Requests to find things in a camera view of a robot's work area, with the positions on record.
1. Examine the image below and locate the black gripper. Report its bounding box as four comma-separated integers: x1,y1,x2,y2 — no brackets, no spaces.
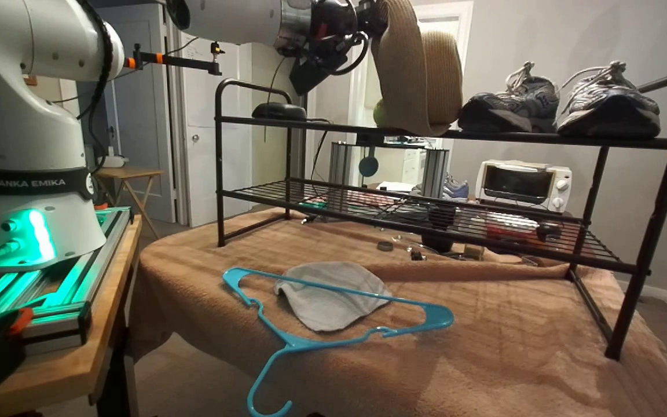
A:
302,0,391,61

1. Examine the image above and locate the brown straw hat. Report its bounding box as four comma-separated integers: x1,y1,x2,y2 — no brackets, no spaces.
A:
369,0,467,138

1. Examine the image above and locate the black metal shelf rack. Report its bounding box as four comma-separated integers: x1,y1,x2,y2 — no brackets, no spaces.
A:
213,68,667,364

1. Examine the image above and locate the flat black cap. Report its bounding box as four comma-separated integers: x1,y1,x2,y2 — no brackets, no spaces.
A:
250,99,311,122

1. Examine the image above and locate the shiny metal cylinder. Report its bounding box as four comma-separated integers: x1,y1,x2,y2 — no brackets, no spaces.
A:
326,138,356,216
420,145,452,202

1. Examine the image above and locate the grey patterned sneaker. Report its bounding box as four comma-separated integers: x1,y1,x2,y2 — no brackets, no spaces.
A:
552,57,664,141
456,61,561,137

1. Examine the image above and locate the white door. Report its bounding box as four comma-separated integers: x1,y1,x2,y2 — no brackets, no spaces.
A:
165,28,234,232

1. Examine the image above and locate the white toaster oven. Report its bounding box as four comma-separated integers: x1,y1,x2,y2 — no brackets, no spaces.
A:
473,157,576,216

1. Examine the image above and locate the red packet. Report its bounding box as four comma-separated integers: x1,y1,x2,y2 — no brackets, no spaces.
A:
485,210,545,244

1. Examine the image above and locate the small wooden folding table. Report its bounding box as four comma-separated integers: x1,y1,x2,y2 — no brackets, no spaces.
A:
92,164,169,238

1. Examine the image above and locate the teal plastic clothes hanger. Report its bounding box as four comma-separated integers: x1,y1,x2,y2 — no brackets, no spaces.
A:
221,263,459,417

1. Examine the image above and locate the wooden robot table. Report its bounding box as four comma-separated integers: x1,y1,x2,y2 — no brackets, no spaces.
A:
0,214,148,417

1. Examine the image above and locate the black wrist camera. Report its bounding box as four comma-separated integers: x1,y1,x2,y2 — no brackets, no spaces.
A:
288,42,340,97

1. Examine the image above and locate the black orange camera boom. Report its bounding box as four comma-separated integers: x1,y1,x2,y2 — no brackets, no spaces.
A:
121,39,228,79

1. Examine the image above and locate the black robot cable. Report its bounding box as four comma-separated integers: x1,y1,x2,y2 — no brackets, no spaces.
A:
76,0,119,174

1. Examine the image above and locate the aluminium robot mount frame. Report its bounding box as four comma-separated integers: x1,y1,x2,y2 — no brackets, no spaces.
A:
0,202,135,347

